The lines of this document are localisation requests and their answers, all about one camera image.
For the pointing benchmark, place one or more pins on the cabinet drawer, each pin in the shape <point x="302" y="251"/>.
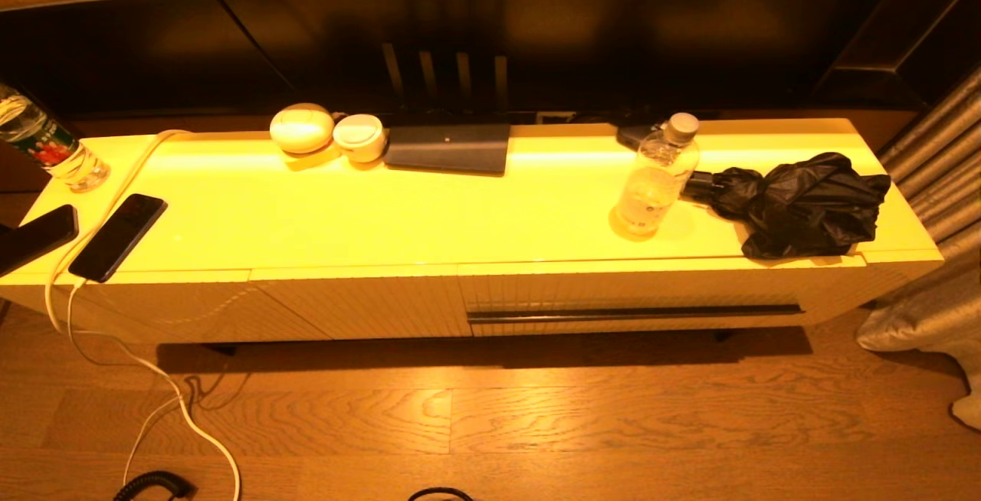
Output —
<point x="613" y="286"/>

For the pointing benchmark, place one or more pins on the clear bottle with white cap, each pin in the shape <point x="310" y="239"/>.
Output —
<point x="651" y="187"/>

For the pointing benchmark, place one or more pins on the black umbrella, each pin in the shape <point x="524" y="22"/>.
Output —
<point x="812" y="206"/>

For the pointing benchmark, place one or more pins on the cream ribbed cabinet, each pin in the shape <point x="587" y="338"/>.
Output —
<point x="345" y="210"/>

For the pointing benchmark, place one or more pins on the dark grey flat box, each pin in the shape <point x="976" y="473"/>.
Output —
<point x="448" y="148"/>

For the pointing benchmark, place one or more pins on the white round lidded jar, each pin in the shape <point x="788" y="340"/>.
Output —
<point x="359" y="137"/>

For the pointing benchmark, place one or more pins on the small black flat device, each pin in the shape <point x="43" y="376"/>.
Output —
<point x="632" y="135"/>

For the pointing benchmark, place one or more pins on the black flat television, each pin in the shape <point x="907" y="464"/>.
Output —
<point x="536" y="41"/>

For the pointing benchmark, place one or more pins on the white egg-shaped device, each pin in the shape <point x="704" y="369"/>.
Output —
<point x="301" y="129"/>

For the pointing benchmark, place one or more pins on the black smartphone on charger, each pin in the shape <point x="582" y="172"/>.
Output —
<point x="116" y="237"/>

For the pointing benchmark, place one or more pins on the water bottle with green label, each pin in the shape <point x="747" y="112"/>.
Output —
<point x="54" y="150"/>

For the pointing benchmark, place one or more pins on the grey curtain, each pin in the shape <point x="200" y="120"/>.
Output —
<point x="943" y="164"/>

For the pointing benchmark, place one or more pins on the dark wooden shelf unit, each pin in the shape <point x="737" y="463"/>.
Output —
<point x="920" y="34"/>

